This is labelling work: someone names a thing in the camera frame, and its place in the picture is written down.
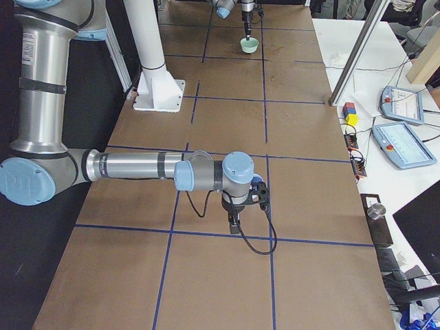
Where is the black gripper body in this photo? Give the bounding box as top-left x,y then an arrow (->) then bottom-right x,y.
221,192 -> 248,223
241,2 -> 254,24

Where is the mint green bowl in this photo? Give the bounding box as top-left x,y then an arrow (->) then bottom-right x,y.
240,37 -> 259,54

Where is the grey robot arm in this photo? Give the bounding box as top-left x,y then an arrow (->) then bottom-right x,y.
1,1 -> 270,234
208,0 -> 256,40

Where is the brown paper table cover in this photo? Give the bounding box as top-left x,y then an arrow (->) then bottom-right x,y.
34,1 -> 394,329

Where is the coloured cube stack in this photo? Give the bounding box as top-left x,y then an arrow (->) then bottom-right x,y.
342,102 -> 358,126

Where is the small metal cylinder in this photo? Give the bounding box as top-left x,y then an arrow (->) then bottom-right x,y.
366,203 -> 386,220

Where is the far teach pendant tablet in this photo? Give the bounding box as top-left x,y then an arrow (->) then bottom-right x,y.
379,85 -> 425,125

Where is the teach pendant tablet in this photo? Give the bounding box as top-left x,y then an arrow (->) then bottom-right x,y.
379,85 -> 425,125
372,122 -> 437,170

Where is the near teach pendant tablet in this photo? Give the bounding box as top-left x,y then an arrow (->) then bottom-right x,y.
372,122 -> 437,170

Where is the black monitor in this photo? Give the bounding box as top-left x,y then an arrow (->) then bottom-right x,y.
393,181 -> 439,281

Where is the black camera cable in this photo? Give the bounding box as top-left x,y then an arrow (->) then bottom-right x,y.
185,190 -> 278,256

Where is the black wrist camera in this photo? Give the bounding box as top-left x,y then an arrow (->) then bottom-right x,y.
246,181 -> 270,212

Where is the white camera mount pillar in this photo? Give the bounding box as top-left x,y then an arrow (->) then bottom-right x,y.
124,0 -> 185,113

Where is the aluminium frame post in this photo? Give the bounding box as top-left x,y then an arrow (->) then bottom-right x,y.
329,0 -> 389,107

